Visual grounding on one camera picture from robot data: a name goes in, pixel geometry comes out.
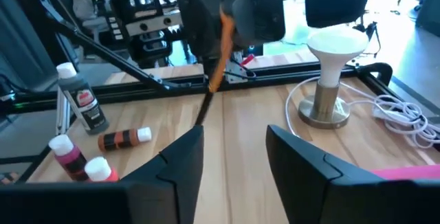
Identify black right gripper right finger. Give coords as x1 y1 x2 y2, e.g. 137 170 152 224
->
266 124 440 224

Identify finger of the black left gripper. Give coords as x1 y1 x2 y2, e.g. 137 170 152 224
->
174 0 225 59
225 0 287 49

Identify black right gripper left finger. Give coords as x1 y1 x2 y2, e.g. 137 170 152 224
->
0 124 206 224

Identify orange-bristle paintbrush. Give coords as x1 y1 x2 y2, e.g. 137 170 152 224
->
195 8 237 126

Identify brown paint bottle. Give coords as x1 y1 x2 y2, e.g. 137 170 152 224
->
97 126 153 152

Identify large dark grey paint bottle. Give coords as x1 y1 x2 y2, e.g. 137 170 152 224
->
56 62 110 135

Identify red paint bottle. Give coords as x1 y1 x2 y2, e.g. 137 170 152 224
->
84 156 120 183

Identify magenta paint bottle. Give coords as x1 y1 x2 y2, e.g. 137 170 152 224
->
47 133 91 183

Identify pink plastic bin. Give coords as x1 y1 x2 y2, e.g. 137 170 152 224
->
371 164 440 181

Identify black floor fan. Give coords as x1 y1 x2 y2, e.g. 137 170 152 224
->
357 20 382 59

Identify white power cable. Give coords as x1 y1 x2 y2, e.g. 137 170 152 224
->
284 76 440 149

